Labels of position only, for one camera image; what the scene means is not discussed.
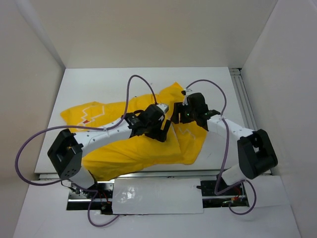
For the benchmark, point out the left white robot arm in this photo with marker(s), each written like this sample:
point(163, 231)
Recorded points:
point(69, 148)

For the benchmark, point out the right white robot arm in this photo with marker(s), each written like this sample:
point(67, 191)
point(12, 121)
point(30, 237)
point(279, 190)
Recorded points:
point(255, 152)

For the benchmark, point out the aluminium front rail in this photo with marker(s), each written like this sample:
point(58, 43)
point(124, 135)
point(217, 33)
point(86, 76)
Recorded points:
point(169, 174)

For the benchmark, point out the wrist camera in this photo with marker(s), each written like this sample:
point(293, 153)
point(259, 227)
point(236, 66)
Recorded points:
point(186, 93)
point(162, 108)

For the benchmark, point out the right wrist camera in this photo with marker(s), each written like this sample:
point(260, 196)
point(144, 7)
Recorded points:
point(186, 93)

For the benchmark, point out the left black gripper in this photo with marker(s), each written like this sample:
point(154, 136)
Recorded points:
point(159, 134)

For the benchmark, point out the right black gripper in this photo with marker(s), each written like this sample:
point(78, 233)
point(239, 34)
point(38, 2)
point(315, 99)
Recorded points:
point(179, 108)

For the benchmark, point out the yellow pillowcase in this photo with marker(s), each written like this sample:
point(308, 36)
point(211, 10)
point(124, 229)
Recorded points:
point(182, 146)

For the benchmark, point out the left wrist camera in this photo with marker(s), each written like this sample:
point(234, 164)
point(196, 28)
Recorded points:
point(162, 108)

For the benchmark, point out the aluminium side rail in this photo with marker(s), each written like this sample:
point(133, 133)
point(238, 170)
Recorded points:
point(243, 99)

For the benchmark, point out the white cover plate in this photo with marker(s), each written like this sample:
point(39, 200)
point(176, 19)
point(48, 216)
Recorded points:
point(148, 196)

